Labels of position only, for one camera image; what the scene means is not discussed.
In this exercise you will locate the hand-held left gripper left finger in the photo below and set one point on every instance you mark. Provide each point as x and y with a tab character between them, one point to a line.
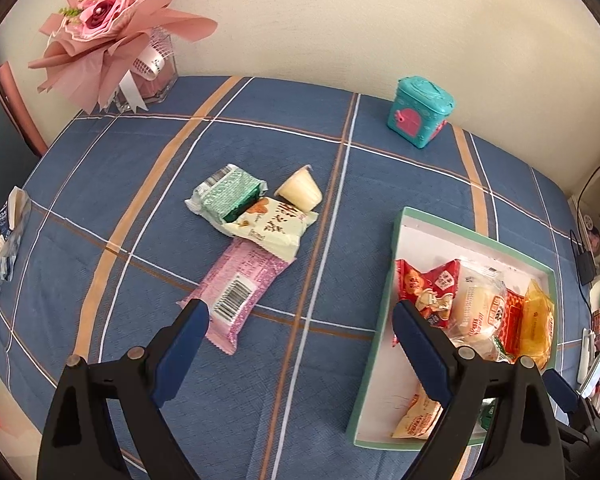
180	355

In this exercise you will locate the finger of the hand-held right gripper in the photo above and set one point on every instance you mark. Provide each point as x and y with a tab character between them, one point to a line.
560	390

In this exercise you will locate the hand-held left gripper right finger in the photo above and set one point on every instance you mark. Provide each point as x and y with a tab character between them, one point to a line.
425	355

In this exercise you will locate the beige snack packet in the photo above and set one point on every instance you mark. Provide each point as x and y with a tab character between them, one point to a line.
417	417

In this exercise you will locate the white tray with green rim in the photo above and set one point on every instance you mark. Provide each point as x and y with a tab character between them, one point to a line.
380	400

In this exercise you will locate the clear bun packet red label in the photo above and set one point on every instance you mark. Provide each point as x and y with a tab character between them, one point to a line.
475	305

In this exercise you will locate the yellow transparent snack packet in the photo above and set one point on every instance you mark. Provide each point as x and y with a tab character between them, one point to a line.
537	320

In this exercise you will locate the pink snack packet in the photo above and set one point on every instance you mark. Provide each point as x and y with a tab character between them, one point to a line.
245	280

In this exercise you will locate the white tube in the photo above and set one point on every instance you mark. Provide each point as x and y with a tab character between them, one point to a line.
586	350

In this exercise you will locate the red twisted candy packet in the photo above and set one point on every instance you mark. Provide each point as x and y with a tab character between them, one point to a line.
442	285
412	282

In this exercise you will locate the red flat sachet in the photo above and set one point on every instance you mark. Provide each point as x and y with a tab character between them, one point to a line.
512	320

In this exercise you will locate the black adapter box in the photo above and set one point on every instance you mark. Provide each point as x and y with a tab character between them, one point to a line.
586	267

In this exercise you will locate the cream snack packet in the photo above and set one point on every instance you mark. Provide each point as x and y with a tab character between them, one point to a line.
275	222

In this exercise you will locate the green and white snack packet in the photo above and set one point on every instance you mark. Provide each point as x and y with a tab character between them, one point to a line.
225	192

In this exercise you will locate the blue plaid tablecloth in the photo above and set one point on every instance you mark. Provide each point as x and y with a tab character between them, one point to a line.
130	160

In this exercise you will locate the pudding cup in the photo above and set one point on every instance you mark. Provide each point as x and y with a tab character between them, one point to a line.
300	190

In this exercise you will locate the blue and white clear packet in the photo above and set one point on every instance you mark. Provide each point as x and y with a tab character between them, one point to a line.
5	240

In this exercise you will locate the teal toy box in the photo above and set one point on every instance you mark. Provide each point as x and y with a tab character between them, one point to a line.
420	110

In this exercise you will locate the dark cabinet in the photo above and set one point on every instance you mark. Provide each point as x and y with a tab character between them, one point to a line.
0	150

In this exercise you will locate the clear glass vase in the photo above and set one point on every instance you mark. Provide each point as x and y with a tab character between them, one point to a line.
157	75

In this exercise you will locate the pink board edge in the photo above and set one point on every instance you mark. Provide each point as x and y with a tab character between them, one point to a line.
17	105

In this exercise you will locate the pink flower bouquet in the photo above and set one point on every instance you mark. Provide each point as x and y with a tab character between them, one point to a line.
100	15

